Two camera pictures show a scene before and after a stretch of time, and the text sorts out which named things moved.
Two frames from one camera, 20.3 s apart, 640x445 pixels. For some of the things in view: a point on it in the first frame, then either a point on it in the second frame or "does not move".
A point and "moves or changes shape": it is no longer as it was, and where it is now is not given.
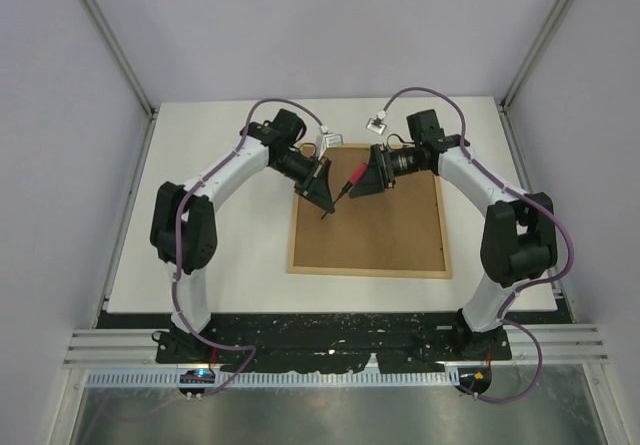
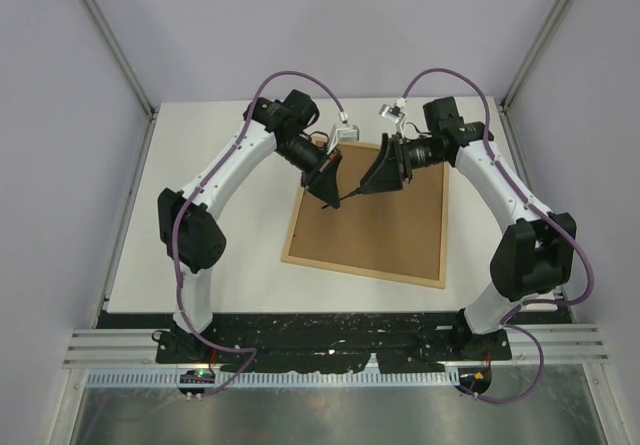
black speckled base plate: x=327 y=342 does not move
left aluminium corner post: x=114 y=46 does not move
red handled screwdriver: x=356 y=175 moves or changes shape
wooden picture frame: x=391 y=232 does not move
